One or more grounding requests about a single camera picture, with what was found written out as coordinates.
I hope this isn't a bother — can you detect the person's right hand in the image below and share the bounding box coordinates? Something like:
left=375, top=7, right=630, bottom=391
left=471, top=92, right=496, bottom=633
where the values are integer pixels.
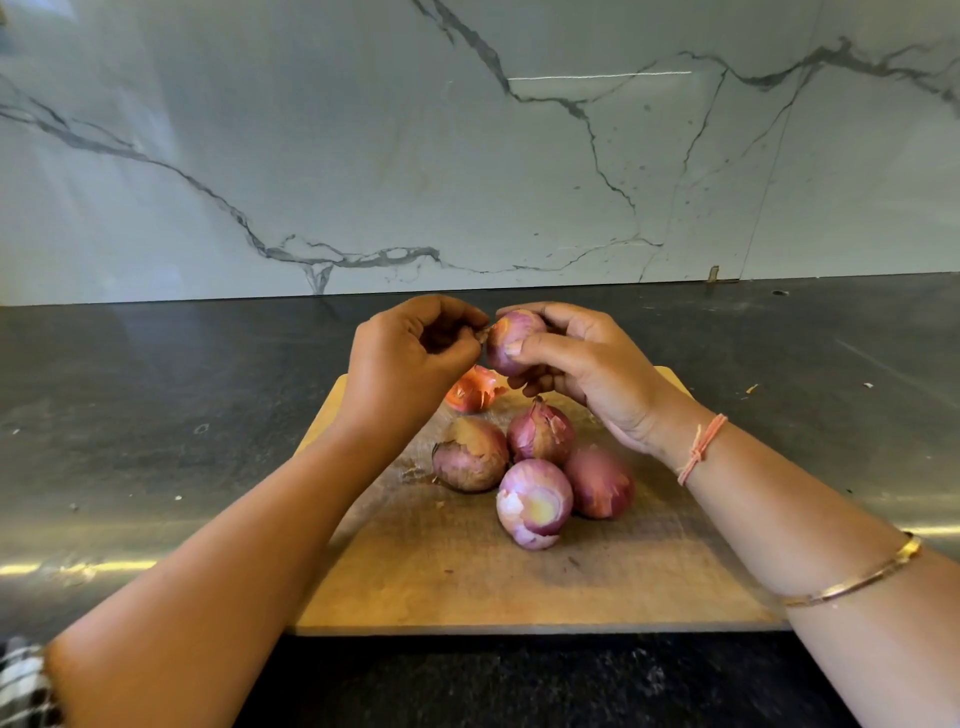
left=480, top=301, right=707, bottom=459

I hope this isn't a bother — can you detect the person's left hand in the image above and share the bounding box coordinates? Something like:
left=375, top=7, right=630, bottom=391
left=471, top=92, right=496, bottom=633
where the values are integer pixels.
left=333, top=294, right=491, bottom=455

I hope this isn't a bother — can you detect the pile of onion peels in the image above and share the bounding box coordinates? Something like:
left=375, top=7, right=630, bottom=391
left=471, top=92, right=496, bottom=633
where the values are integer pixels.
left=444, top=364, right=512, bottom=416

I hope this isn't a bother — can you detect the small red onion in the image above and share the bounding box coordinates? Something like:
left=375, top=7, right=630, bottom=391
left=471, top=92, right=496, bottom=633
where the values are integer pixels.
left=480, top=309, right=551, bottom=378

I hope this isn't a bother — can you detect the brownish red onion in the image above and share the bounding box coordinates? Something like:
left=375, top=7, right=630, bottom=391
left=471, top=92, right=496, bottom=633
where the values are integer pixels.
left=432, top=415, right=513, bottom=494

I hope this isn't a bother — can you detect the red onion with pale patch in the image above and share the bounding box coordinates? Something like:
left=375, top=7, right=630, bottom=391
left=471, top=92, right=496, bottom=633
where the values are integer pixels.
left=496, top=459, right=575, bottom=552

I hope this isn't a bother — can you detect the person's right forearm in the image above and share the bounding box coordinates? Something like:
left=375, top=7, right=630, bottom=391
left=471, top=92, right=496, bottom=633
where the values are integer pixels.
left=660, top=420, right=960, bottom=728

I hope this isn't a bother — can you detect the person's left forearm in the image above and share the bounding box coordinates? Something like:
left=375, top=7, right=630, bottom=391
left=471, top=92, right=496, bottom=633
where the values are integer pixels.
left=45, top=420, right=414, bottom=728

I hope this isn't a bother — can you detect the wooden cutting board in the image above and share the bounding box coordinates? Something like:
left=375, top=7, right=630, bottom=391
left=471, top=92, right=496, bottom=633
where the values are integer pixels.
left=292, top=366, right=789, bottom=636

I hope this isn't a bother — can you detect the gold bangle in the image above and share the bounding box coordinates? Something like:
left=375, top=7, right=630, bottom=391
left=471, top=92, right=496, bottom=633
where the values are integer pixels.
left=780, top=531, right=924, bottom=609

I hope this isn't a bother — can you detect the black white plaid sleeve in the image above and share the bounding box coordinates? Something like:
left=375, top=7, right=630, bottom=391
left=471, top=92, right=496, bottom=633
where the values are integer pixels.
left=0, top=637, right=65, bottom=728

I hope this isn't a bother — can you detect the orange thread bracelet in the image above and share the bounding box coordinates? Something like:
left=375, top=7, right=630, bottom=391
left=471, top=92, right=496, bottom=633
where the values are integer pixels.
left=676, top=412, right=729, bottom=488

